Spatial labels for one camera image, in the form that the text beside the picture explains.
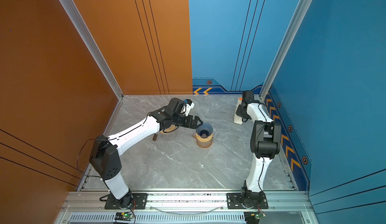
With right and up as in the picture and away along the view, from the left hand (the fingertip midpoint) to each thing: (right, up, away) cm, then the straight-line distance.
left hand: (198, 121), depth 82 cm
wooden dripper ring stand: (-14, -3, -12) cm, 18 cm away
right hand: (+29, +4, +18) cm, 34 cm away
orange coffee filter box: (+30, +14, +22) cm, 39 cm away
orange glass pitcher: (+5, -16, +12) cm, 20 cm away
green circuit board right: (+26, -45, -12) cm, 53 cm away
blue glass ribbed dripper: (+4, -6, +5) cm, 9 cm away
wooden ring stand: (+2, -12, +2) cm, 12 cm away
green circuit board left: (-33, -44, -12) cm, 57 cm away
